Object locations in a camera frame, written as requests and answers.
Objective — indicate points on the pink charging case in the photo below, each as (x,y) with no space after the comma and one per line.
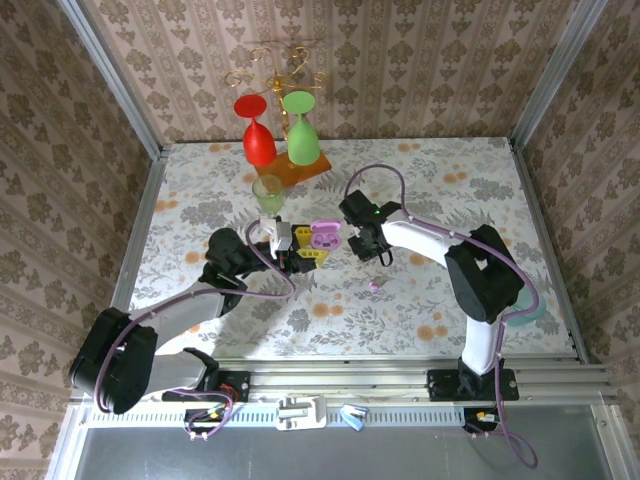
(326,237)

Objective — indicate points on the right arm base wiring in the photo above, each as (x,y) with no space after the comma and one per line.
(482,417)

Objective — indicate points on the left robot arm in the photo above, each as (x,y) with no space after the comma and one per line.
(190,310)

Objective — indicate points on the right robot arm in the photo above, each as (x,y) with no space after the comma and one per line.
(425,240)

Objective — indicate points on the left arm base wiring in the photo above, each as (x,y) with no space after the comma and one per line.
(215,414)

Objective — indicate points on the clear green drinking glass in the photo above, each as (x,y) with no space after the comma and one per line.
(270,202)

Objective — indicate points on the orange rack base board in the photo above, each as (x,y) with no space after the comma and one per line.
(300,172)

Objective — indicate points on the opaque green wine glass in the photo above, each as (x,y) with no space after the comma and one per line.
(302,142)

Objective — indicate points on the red wine glass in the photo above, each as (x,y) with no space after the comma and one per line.
(259,142)

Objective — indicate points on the blue plastic clip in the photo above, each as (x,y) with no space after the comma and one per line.
(354,420)

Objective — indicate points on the grey metal panel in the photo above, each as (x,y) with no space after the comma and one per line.
(325,455)

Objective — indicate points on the aluminium table side rail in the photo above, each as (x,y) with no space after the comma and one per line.
(539,210)
(145,210)

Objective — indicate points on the aluminium mounting rail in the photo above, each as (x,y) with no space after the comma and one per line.
(340,380)

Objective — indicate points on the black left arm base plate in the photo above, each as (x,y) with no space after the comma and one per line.
(240,385)

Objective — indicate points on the white plastic bracket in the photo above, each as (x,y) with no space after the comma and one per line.
(300,412)

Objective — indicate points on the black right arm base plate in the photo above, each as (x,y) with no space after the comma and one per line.
(440,385)

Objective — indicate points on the aluminium frame post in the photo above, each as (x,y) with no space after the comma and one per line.
(555,70)
(115,80)

